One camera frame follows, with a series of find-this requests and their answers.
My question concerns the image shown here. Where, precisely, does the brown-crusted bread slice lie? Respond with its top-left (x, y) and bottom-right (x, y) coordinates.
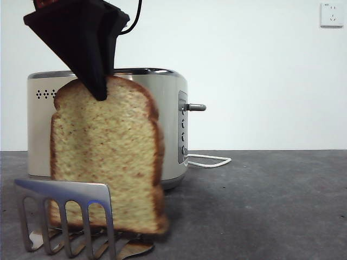
top-left (49, 75), bottom-right (171, 236)

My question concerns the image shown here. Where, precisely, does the grey toaster lever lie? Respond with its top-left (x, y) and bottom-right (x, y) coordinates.
top-left (184, 102), bottom-right (207, 112)

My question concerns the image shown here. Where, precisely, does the cream two-slot toaster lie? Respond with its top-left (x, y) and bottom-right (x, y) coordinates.
top-left (27, 67), bottom-right (189, 190)

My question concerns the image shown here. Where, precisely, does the shiny metal toast rack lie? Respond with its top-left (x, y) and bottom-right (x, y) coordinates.
top-left (14, 178), bottom-right (156, 259)

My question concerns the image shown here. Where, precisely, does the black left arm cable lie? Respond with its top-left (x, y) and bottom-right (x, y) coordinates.
top-left (120, 0), bottom-right (144, 35)

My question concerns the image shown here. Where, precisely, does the white power cable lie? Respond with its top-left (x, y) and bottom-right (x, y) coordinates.
top-left (187, 153), bottom-right (233, 169)

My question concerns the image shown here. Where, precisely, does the white wall socket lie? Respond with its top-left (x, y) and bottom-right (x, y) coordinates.
top-left (319, 2), bottom-right (344, 29)

